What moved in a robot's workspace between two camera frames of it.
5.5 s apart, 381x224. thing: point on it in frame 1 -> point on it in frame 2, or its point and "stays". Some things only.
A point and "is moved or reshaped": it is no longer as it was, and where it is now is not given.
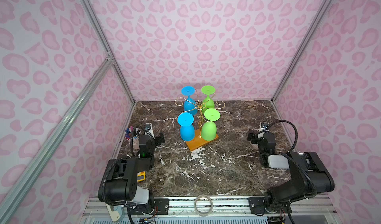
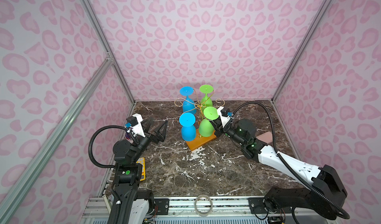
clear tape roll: x=212 y=205 stays
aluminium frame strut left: x=28 y=177 stays
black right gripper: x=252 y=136 -> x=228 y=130
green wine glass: x=209 y=130 is moved or reshaped
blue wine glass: x=186 y=120 stays
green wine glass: x=208 y=103 stays
